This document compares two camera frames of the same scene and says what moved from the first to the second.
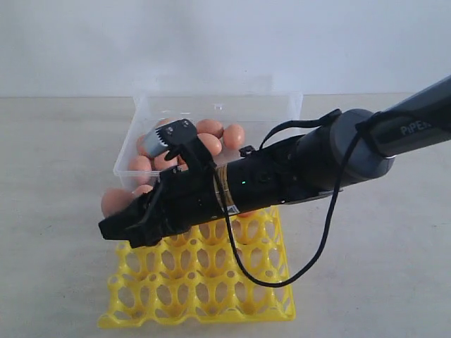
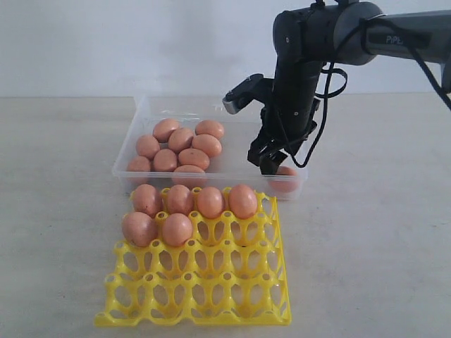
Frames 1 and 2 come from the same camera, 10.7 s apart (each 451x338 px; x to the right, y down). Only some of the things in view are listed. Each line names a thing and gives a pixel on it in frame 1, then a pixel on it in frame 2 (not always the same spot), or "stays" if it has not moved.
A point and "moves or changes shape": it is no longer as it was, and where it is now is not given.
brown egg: (160, 163) stays
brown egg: (210, 127) stays
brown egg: (141, 146) stays
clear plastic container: (225, 124) stays
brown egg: (115, 199) moves or changes shape
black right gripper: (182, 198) → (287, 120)
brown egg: (213, 143) stays
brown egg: (140, 170) stays
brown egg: (234, 136) moves or changes shape
